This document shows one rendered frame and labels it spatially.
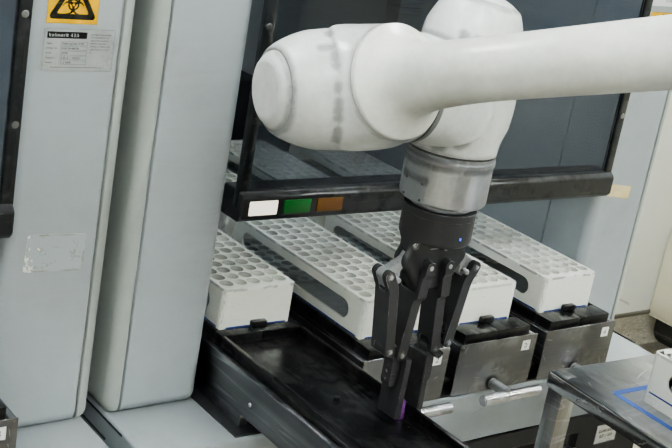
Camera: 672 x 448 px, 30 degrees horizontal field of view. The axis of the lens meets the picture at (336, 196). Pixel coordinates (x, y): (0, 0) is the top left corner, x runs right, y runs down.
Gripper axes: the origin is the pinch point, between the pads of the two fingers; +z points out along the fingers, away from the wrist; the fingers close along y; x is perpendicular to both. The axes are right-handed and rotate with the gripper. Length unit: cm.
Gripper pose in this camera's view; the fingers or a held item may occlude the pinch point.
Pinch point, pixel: (404, 382)
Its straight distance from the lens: 134.4
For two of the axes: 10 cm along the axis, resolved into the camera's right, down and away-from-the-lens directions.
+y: -8.0, 0.5, -6.0
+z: -1.7, 9.4, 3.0
